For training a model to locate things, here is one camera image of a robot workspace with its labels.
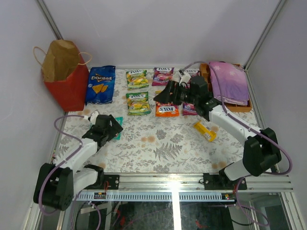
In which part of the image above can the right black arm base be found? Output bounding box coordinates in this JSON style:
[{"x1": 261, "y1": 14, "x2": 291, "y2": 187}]
[{"x1": 203, "y1": 173, "x2": 239, "y2": 191}]

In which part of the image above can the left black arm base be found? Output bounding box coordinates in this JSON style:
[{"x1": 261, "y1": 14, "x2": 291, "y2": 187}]
[{"x1": 88, "y1": 174, "x2": 120, "y2": 190}]

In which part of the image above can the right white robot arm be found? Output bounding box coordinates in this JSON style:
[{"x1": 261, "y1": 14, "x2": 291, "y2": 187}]
[{"x1": 154, "y1": 76, "x2": 282, "y2": 189}]

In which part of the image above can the floral table mat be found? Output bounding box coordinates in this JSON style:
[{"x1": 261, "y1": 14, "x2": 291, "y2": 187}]
[{"x1": 55, "y1": 69, "x2": 243, "y2": 173}]

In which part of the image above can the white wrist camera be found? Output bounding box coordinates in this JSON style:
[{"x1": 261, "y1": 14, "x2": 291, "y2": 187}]
[
  {"x1": 178, "y1": 69, "x2": 191, "y2": 87},
  {"x1": 83, "y1": 110, "x2": 100, "y2": 125}
]

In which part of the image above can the orange snack package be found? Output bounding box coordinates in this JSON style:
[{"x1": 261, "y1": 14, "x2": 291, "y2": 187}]
[{"x1": 155, "y1": 102, "x2": 179, "y2": 117}]

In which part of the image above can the blue Doritos chip bag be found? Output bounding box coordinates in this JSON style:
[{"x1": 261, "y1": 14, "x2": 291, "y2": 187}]
[{"x1": 85, "y1": 65, "x2": 116, "y2": 104}]

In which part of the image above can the purple star cloth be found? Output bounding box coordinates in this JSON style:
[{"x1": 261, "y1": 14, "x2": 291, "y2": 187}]
[{"x1": 209, "y1": 61, "x2": 249, "y2": 105}]

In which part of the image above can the blue slotted cable duct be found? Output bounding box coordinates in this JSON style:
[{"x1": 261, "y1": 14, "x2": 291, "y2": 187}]
[{"x1": 76, "y1": 192, "x2": 235, "y2": 202}]

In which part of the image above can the yellow snack bar packet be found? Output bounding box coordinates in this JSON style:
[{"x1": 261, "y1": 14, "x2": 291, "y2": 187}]
[{"x1": 193, "y1": 121, "x2": 216, "y2": 142}]

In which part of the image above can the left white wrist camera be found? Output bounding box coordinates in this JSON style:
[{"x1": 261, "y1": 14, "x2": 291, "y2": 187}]
[{"x1": 83, "y1": 110, "x2": 100, "y2": 125}]

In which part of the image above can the wooden compartment tray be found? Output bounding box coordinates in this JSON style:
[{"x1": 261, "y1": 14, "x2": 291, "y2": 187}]
[{"x1": 200, "y1": 63, "x2": 252, "y2": 113}]

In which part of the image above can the teal snack package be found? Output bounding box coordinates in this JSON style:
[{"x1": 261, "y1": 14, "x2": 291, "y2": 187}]
[{"x1": 114, "y1": 117, "x2": 123, "y2": 140}]

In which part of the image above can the green snack package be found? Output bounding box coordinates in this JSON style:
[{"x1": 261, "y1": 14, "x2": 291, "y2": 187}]
[{"x1": 126, "y1": 69, "x2": 149, "y2": 90}]

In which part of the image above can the red paper bag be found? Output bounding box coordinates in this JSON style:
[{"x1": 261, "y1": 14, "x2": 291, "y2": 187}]
[{"x1": 34, "y1": 39, "x2": 92, "y2": 112}]

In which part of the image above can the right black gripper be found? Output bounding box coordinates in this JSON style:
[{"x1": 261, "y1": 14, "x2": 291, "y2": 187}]
[{"x1": 153, "y1": 80, "x2": 198, "y2": 106}]

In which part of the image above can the purple candy bag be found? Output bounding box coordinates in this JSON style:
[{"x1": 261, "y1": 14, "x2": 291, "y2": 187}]
[
  {"x1": 182, "y1": 103, "x2": 197, "y2": 115},
  {"x1": 152, "y1": 67, "x2": 174, "y2": 86},
  {"x1": 186, "y1": 69, "x2": 200, "y2": 83}
]

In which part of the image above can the aluminium front rail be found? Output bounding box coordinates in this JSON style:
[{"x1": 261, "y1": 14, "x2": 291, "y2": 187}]
[{"x1": 114, "y1": 173, "x2": 294, "y2": 193}]

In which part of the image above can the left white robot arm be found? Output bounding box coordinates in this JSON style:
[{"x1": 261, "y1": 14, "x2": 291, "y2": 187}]
[{"x1": 33, "y1": 112, "x2": 123, "y2": 211}]

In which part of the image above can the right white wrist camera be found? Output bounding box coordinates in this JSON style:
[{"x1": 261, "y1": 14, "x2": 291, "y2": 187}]
[{"x1": 178, "y1": 69, "x2": 191, "y2": 87}]

